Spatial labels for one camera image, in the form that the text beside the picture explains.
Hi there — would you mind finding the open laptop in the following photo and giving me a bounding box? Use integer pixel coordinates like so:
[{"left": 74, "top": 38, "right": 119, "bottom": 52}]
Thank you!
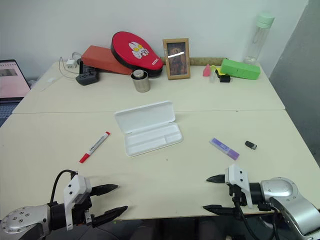
[{"left": 0, "top": 59, "right": 32, "bottom": 129}]

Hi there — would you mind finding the clear bottle green cap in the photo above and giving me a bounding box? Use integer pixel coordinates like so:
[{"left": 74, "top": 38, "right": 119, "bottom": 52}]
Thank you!
[{"left": 242, "top": 11, "right": 276, "bottom": 66}]

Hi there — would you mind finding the white charger with cable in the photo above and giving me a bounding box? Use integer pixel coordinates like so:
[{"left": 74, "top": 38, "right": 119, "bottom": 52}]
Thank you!
[{"left": 58, "top": 52, "right": 84, "bottom": 81}]

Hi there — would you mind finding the black power strip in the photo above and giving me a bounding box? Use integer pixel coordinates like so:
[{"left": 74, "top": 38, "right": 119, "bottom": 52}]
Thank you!
[{"left": 75, "top": 60, "right": 100, "bottom": 86}]

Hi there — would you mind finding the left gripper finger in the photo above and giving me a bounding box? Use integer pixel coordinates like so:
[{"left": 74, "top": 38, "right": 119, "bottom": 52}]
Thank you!
[
  {"left": 89, "top": 183, "right": 120, "bottom": 197},
  {"left": 91, "top": 205, "right": 129, "bottom": 229}
]

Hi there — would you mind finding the red rectangular box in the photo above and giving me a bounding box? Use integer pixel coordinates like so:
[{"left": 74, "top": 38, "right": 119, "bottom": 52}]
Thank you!
[{"left": 81, "top": 44, "right": 135, "bottom": 76}]

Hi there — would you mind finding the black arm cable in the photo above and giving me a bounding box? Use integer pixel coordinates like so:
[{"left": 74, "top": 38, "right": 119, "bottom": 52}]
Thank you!
[
  {"left": 49, "top": 169, "right": 79, "bottom": 205},
  {"left": 233, "top": 197, "right": 280, "bottom": 240}
]

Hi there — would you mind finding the red paddle case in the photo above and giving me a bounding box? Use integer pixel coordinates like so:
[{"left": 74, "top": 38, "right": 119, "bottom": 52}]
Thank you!
[{"left": 110, "top": 31, "right": 165, "bottom": 78}]

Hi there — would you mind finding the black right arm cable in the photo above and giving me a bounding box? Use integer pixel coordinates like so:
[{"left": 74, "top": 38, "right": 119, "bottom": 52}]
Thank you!
[{"left": 233, "top": 197, "right": 280, "bottom": 240}]

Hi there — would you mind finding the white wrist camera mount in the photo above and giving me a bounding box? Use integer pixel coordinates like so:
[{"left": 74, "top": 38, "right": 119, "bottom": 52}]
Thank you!
[
  {"left": 224, "top": 163, "right": 254, "bottom": 210},
  {"left": 63, "top": 174, "right": 93, "bottom": 231}
]

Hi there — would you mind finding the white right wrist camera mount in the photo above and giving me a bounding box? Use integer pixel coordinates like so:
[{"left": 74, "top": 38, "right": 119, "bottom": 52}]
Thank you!
[{"left": 224, "top": 163, "right": 254, "bottom": 210}]

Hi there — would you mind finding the red and white marker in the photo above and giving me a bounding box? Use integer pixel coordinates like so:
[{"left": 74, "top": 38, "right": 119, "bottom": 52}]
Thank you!
[{"left": 78, "top": 131, "right": 112, "bottom": 164}]

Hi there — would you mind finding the yellow small item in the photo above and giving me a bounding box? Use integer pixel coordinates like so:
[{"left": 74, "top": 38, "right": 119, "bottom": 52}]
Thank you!
[{"left": 211, "top": 64, "right": 226, "bottom": 76}]

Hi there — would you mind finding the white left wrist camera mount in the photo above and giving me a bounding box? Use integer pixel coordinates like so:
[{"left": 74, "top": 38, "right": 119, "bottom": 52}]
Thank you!
[{"left": 63, "top": 174, "right": 93, "bottom": 231}]

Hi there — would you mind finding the green rectangular box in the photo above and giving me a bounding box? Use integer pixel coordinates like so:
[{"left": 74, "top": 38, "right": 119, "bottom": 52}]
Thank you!
[{"left": 220, "top": 58, "right": 262, "bottom": 81}]

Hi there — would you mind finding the white open pencil case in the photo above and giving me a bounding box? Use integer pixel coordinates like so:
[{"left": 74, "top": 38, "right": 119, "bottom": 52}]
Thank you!
[{"left": 114, "top": 100, "right": 184, "bottom": 158}]

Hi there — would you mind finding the silver metal cup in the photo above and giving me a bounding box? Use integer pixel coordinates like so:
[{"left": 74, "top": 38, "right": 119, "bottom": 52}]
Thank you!
[{"left": 130, "top": 69, "right": 152, "bottom": 93}]

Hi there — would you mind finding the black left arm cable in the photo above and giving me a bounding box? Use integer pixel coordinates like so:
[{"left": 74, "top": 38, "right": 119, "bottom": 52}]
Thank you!
[{"left": 49, "top": 169, "right": 79, "bottom": 205}]

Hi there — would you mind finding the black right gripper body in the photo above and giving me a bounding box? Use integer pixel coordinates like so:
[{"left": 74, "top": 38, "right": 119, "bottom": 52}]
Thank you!
[{"left": 228, "top": 184, "right": 249, "bottom": 209}]

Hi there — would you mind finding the small clear tube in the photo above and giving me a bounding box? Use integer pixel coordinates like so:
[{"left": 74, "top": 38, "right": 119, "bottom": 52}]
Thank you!
[{"left": 208, "top": 66, "right": 217, "bottom": 84}]

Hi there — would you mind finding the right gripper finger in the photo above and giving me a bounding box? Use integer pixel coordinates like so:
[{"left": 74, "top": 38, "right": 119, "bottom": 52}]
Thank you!
[
  {"left": 202, "top": 204, "right": 237, "bottom": 217},
  {"left": 205, "top": 174, "right": 227, "bottom": 185}
]

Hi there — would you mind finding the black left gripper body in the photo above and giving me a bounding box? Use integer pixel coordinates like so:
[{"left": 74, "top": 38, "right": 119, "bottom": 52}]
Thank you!
[{"left": 71, "top": 191, "right": 96, "bottom": 226}]

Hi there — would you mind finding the pink triangular block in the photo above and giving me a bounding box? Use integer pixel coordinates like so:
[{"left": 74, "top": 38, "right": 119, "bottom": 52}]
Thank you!
[{"left": 202, "top": 63, "right": 213, "bottom": 77}]

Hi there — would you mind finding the wooden picture frame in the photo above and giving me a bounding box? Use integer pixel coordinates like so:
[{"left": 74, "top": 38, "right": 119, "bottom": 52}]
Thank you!
[{"left": 162, "top": 37, "right": 192, "bottom": 81}]

